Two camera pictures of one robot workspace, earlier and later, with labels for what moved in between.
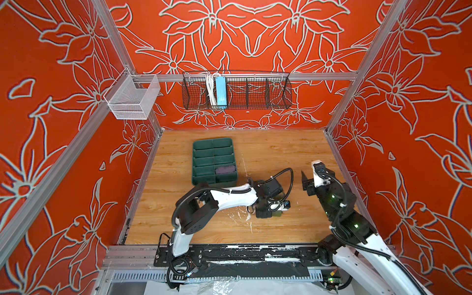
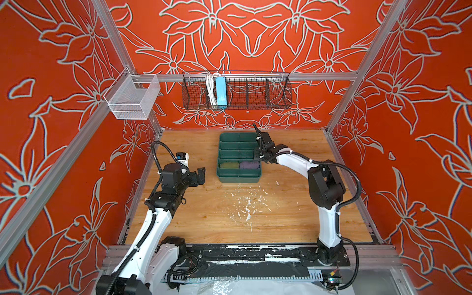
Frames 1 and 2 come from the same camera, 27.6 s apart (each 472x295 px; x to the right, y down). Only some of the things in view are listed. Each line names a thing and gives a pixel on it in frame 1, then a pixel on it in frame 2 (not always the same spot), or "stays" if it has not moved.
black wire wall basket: [244, 90] stays
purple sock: [225, 169] to [249, 165]
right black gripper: [308, 184] to [256, 150]
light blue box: [221, 92] stays
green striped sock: [277, 213] to [229, 165]
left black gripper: [260, 214] to [193, 181]
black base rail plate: [245, 261] stays
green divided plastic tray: [214, 163] to [235, 161]
